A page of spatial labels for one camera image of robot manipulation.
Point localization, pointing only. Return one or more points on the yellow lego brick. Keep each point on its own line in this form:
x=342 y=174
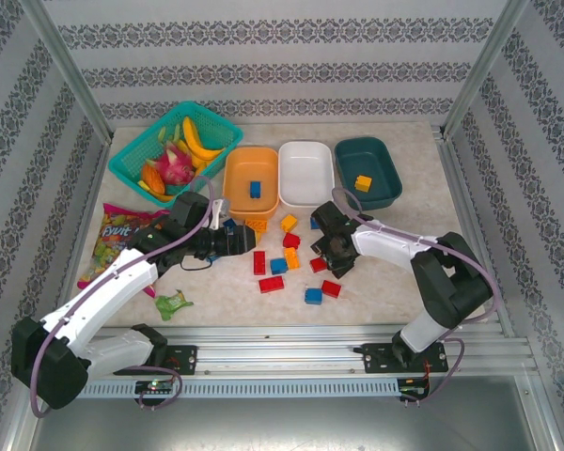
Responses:
x=363 y=183
x=289 y=222
x=292 y=258
x=257 y=224

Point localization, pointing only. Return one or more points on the red lego brick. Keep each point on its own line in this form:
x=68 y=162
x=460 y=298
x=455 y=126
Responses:
x=271 y=284
x=331 y=288
x=291 y=240
x=259 y=263
x=318 y=265

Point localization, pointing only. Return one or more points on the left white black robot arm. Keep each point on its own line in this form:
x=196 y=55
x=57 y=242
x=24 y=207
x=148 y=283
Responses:
x=113 y=282

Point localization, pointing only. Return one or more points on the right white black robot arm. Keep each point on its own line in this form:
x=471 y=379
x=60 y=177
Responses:
x=385 y=244

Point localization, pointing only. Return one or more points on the pink toy dragon fruit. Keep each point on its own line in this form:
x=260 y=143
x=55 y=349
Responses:
x=174 y=169

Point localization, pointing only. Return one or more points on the orange toy fruit half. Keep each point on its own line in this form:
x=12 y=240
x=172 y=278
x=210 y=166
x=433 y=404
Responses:
x=151 y=178

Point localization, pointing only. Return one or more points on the yellow toy fruit piece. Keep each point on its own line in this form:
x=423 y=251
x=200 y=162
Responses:
x=144 y=185

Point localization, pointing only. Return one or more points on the small yellow toy banana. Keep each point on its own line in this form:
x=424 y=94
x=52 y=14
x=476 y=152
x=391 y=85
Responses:
x=192 y=157

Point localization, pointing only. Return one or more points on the orange plastic container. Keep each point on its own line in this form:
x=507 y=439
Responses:
x=244 y=169

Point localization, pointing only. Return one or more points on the white plastic container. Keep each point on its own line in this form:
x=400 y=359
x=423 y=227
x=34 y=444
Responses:
x=305 y=174

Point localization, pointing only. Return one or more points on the large yellow toy banana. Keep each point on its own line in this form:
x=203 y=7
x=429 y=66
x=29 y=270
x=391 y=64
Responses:
x=195 y=141

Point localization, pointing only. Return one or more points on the teal plastic mesh basket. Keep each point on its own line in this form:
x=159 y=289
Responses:
x=136 y=155

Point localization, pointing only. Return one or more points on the colourful candy bag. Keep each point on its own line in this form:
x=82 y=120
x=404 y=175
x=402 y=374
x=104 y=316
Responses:
x=113 y=230

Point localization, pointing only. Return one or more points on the green toy vegetable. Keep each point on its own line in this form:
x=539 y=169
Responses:
x=176 y=133

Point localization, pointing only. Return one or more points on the dark teal plastic container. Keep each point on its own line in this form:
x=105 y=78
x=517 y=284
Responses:
x=380 y=169

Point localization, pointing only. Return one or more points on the green candy wrapper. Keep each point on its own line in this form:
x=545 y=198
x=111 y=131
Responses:
x=171 y=304

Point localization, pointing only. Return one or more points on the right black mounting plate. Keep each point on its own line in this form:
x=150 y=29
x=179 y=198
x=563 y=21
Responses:
x=376 y=359

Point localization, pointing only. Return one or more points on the black mounting plate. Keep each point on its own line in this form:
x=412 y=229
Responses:
x=183 y=359
x=376 y=359

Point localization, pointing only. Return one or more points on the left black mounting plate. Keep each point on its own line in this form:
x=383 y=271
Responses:
x=183 y=359

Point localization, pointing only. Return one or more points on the right small circuit board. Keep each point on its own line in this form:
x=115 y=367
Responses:
x=413 y=387

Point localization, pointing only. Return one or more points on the small circuit board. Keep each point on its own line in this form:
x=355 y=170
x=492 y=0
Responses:
x=413 y=387
x=155 y=386

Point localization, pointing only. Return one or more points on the left small circuit board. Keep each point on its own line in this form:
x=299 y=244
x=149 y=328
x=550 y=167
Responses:
x=155 y=386

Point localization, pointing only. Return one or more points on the left aluminium side rail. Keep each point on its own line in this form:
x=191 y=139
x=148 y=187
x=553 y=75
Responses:
x=94 y=178

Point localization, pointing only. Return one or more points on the aluminium side rail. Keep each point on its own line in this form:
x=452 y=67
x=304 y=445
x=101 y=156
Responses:
x=465 y=211
x=94 y=178

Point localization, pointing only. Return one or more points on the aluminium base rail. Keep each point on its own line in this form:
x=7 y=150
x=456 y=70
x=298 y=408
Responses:
x=282 y=350

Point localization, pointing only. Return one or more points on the right aluminium side rail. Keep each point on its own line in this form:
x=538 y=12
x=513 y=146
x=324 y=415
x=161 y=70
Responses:
x=465 y=211

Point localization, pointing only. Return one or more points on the left aluminium frame post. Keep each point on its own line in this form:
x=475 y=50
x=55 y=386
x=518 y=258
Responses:
x=68 y=66

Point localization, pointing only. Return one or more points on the aluminium frame post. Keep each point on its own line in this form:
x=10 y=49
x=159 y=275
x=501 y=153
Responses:
x=68 y=66
x=484 y=66

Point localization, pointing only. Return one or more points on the right aluminium frame post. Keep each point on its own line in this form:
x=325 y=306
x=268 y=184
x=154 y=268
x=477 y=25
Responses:
x=484 y=66

